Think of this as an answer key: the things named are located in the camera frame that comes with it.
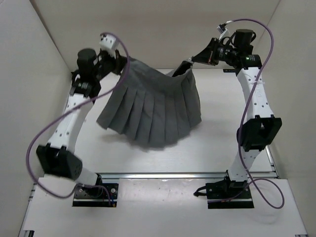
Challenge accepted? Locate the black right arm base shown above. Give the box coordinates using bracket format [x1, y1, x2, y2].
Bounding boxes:
[193, 176, 254, 209]

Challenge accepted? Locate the aluminium front table rail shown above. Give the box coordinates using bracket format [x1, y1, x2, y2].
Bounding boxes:
[100, 172, 226, 179]

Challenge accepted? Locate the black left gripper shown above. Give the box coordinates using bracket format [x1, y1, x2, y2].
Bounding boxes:
[96, 44, 129, 76]

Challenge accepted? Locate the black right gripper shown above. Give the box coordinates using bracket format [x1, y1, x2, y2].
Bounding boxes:
[193, 39, 238, 67]

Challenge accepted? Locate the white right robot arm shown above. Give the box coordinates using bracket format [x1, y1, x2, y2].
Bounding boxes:
[192, 27, 282, 198]

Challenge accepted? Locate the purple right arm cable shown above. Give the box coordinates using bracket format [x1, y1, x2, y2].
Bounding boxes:
[207, 19, 285, 210]

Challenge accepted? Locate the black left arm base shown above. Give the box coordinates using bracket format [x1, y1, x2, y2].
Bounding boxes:
[72, 175, 119, 208]

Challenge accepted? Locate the blue label right corner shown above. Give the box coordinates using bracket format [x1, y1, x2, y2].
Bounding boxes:
[223, 69, 236, 73]

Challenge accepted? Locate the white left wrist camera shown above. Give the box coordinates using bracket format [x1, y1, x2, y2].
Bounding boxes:
[99, 34, 119, 51]

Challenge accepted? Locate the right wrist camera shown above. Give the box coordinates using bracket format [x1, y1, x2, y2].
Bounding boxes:
[217, 23, 229, 39]

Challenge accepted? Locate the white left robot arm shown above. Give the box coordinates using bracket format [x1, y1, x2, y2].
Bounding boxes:
[36, 48, 127, 197]

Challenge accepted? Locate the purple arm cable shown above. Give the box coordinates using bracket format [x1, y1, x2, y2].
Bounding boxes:
[207, 19, 285, 210]
[26, 31, 131, 207]

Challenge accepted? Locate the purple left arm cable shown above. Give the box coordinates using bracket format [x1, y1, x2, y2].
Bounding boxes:
[26, 31, 131, 207]

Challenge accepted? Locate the grey pleated skirt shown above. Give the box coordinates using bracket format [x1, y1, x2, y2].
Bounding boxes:
[96, 58, 201, 148]

